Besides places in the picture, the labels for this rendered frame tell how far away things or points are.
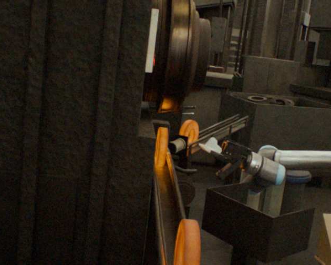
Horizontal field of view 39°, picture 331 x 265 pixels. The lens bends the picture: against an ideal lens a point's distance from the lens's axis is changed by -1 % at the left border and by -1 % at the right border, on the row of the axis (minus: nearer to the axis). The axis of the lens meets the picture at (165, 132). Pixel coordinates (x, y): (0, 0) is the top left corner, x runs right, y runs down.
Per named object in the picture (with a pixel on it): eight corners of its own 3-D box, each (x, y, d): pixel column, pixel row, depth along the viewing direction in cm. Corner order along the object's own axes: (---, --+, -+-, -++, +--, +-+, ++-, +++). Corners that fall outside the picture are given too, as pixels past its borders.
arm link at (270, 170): (273, 191, 196) (287, 182, 188) (248, 180, 194) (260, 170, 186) (277, 172, 201) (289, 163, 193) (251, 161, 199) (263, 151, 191)
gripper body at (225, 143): (224, 136, 193) (249, 148, 195) (215, 155, 194) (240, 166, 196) (227, 141, 186) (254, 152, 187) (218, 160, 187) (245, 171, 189)
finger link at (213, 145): (204, 133, 188) (224, 142, 190) (197, 146, 189) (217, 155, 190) (205, 135, 185) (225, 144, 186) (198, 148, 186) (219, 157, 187)
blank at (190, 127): (181, 156, 235) (187, 158, 233) (175, 133, 224) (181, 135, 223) (195, 135, 244) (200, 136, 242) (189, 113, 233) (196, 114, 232)
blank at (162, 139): (159, 142, 176) (168, 143, 176) (159, 119, 189) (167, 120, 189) (154, 173, 185) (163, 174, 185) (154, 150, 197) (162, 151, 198)
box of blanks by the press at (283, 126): (242, 189, 397) (256, 99, 382) (203, 162, 473) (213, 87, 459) (338, 189, 432) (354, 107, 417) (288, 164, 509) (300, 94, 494)
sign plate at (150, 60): (145, 72, 134) (151, 8, 131) (143, 66, 160) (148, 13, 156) (153, 72, 135) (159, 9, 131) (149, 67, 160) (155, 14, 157)
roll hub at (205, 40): (191, 94, 170) (201, 16, 165) (183, 86, 197) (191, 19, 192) (206, 95, 170) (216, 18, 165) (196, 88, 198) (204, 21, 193)
